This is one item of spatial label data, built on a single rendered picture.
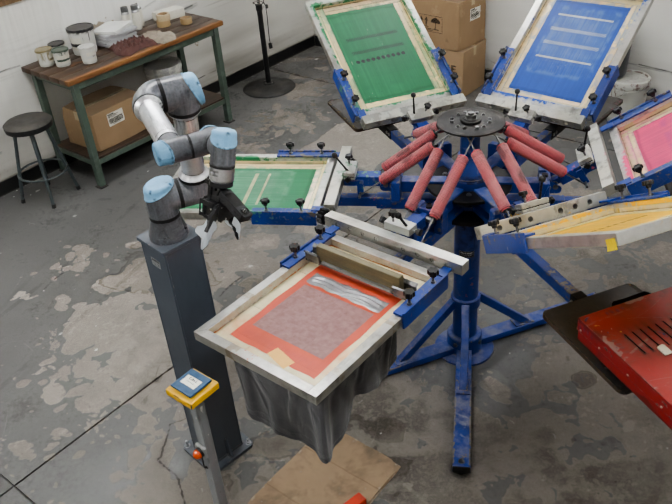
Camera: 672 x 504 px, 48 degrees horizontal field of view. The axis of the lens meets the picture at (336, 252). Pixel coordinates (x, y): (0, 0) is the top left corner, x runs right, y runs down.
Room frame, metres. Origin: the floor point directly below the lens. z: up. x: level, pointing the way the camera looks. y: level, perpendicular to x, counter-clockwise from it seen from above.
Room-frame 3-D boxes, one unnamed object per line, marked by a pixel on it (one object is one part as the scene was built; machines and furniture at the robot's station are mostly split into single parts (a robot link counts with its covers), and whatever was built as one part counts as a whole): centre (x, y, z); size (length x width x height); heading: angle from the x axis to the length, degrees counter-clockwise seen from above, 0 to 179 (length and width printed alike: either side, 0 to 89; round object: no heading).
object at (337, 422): (2.08, -0.06, 0.74); 0.46 x 0.04 x 0.42; 138
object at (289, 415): (2.04, 0.26, 0.74); 0.45 x 0.03 x 0.43; 48
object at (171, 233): (2.50, 0.63, 1.25); 0.15 x 0.15 x 0.10
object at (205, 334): (2.26, 0.06, 0.97); 0.79 x 0.58 x 0.04; 138
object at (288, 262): (2.62, 0.11, 0.97); 0.30 x 0.05 x 0.07; 138
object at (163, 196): (2.50, 0.63, 1.37); 0.13 x 0.12 x 0.14; 112
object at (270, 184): (3.23, 0.25, 1.05); 1.08 x 0.61 x 0.23; 78
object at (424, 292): (2.25, -0.30, 0.98); 0.30 x 0.05 x 0.07; 138
